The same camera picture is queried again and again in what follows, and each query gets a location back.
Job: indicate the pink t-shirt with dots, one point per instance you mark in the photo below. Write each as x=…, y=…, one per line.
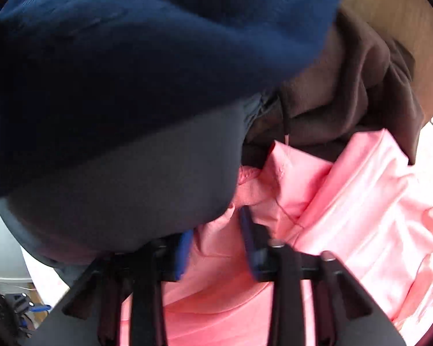
x=370, y=208

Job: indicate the dark brown garment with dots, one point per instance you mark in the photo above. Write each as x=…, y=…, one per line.
x=360, y=82

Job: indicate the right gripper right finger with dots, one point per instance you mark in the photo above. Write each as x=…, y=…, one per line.
x=343, y=311

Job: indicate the black garment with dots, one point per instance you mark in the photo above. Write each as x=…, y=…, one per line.
x=167, y=182

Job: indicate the navy garment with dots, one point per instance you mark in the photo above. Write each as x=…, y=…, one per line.
x=81, y=77

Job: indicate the wooden board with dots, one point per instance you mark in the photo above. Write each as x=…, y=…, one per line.
x=411, y=23

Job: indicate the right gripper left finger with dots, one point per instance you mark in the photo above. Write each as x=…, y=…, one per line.
x=90, y=312

